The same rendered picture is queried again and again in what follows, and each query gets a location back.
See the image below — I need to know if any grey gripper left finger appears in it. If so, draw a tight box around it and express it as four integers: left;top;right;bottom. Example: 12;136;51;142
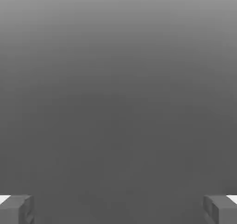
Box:
0;194;35;224

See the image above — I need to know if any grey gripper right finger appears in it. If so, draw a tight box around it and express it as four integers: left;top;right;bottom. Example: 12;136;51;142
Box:
202;194;237;224

